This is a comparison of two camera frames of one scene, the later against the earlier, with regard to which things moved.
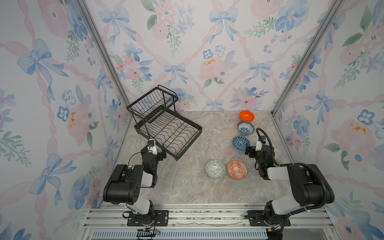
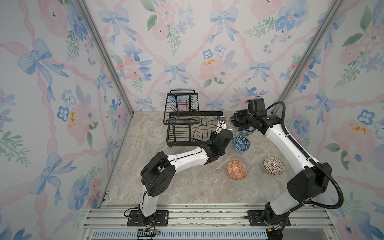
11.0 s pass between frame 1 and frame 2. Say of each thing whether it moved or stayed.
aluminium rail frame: stayed
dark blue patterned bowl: stayed
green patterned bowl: moved
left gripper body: moved
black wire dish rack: moved
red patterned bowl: stayed
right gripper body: moved
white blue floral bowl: stayed
